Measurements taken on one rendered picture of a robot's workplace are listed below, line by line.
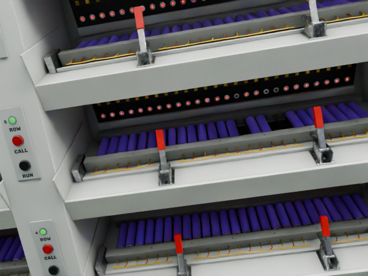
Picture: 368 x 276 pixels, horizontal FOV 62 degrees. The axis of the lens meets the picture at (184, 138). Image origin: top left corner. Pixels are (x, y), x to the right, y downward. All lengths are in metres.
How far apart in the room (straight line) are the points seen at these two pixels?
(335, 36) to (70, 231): 0.54
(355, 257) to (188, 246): 0.31
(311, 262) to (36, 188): 0.51
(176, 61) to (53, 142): 0.25
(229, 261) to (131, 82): 0.38
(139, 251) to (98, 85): 0.34
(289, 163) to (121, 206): 0.30
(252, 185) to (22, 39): 0.43
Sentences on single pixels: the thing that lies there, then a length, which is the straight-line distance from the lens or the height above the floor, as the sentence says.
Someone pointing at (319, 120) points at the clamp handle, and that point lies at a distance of 0.55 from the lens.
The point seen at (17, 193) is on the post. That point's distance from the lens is 0.61.
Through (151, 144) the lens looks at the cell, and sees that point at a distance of 0.61.
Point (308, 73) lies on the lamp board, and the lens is 0.68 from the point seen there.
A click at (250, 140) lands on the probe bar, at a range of 0.57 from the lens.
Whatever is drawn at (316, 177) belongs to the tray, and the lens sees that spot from 0.56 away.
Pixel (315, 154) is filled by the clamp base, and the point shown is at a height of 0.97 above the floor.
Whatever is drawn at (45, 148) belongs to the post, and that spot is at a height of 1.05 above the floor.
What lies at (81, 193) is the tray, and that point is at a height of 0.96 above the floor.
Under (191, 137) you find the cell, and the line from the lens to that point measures 0.60.
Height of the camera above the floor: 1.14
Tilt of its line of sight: 12 degrees down
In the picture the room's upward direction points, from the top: 9 degrees counter-clockwise
